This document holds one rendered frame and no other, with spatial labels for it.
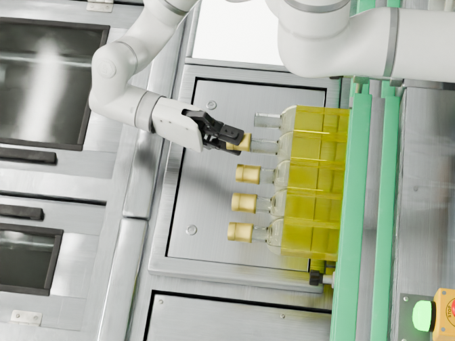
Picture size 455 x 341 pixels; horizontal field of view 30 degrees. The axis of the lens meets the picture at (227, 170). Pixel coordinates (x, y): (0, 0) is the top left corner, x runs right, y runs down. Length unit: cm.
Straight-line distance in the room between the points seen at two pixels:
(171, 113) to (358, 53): 51
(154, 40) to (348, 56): 59
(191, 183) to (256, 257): 20
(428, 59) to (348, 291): 40
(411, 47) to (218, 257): 67
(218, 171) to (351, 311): 50
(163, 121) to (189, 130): 5
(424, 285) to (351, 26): 42
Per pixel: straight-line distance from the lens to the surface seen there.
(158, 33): 164
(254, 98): 179
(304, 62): 116
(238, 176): 155
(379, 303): 135
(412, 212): 139
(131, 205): 171
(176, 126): 157
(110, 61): 157
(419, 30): 116
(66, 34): 199
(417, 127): 146
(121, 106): 161
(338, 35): 115
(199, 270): 163
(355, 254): 137
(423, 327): 129
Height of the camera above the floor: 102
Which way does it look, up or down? 6 degrees up
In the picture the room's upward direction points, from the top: 84 degrees counter-clockwise
